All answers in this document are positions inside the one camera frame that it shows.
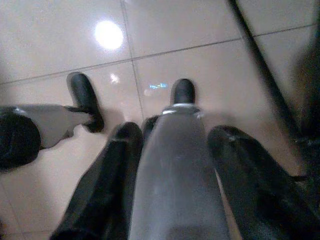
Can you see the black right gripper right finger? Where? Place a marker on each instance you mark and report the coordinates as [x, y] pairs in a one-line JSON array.
[[255, 180]]

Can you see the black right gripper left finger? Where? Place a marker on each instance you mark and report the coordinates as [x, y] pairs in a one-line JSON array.
[[107, 180]]

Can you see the silver right robot leg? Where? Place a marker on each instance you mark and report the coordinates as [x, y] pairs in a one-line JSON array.
[[175, 175]]

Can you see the silver and black left robot leg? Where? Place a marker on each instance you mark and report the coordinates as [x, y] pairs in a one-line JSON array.
[[47, 125]]

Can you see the black left robot foot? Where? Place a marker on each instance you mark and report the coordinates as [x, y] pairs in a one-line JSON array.
[[83, 95]]

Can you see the black robot foot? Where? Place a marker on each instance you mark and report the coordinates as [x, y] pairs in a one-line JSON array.
[[83, 95], [182, 92]]

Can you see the black right robot foot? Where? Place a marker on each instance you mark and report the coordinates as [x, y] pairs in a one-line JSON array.
[[182, 92]]

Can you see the thin black furniture leg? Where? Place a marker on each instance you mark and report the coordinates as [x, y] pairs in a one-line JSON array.
[[262, 62]]

